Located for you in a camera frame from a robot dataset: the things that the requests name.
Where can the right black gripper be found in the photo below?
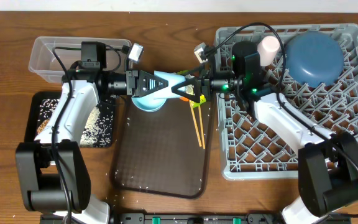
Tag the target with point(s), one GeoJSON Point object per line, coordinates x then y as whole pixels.
{"type": "Point", "coordinates": [199, 84]}

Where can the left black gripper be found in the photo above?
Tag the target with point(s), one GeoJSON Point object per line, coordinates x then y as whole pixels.
{"type": "Point", "coordinates": [138, 88]}

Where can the green yellow snack wrapper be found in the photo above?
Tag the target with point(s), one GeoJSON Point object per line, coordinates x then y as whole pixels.
{"type": "Point", "coordinates": [201, 99]}

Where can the light blue cup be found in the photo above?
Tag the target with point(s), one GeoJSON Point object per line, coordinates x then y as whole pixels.
{"type": "Point", "coordinates": [166, 93]}

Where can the light blue bowl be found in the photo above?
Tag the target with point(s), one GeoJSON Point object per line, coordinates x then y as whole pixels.
{"type": "Point", "coordinates": [148, 104]}

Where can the white rice pile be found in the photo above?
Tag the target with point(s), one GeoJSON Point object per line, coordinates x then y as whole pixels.
{"type": "Point", "coordinates": [98, 128]}

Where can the pink cup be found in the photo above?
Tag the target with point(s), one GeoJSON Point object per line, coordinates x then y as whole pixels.
{"type": "Point", "coordinates": [268, 49]}

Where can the brown food scrap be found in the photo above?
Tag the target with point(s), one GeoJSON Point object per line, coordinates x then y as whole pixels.
{"type": "Point", "coordinates": [42, 126]}

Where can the dark blue plate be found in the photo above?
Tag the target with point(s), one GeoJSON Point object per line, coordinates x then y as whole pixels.
{"type": "Point", "coordinates": [314, 58]}

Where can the orange carrot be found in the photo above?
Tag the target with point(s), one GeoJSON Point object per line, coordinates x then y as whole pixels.
{"type": "Point", "coordinates": [184, 99]}

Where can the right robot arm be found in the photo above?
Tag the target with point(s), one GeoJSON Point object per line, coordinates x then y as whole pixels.
{"type": "Point", "coordinates": [327, 162]}

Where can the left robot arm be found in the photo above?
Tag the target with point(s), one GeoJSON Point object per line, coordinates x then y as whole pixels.
{"type": "Point", "coordinates": [52, 173]}

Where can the grey dishwasher rack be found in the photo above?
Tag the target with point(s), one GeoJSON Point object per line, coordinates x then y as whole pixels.
{"type": "Point", "coordinates": [249, 149]}

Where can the brown serving tray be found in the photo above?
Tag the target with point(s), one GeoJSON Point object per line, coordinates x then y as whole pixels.
{"type": "Point", "coordinates": [158, 152]}

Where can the black plastic tray bin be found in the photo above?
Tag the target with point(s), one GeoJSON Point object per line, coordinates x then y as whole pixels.
{"type": "Point", "coordinates": [31, 128]}

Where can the clear plastic storage bin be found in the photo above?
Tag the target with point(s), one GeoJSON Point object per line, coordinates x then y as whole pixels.
{"type": "Point", "coordinates": [43, 60]}

